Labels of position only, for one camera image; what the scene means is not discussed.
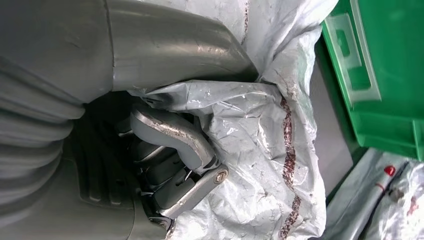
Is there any green plastic crate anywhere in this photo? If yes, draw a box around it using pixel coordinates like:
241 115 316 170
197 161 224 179
320 0 424 163

